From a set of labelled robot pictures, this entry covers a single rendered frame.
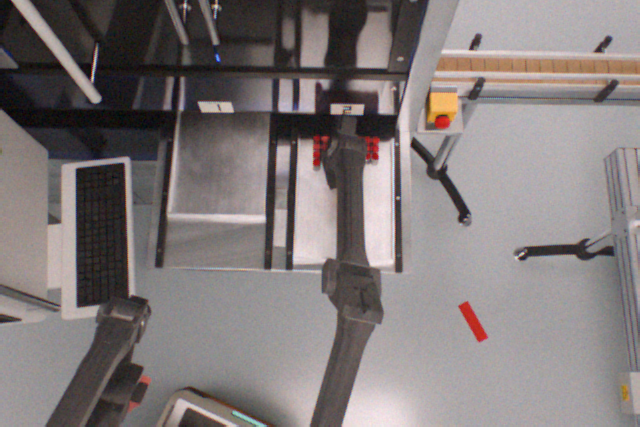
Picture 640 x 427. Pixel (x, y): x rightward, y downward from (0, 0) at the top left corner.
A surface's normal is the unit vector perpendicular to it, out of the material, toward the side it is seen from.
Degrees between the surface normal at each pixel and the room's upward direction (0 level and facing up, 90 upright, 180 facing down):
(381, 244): 0
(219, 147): 0
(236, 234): 0
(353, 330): 29
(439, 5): 90
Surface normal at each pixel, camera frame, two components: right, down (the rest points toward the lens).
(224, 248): 0.00, -0.31
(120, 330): 0.29, -0.79
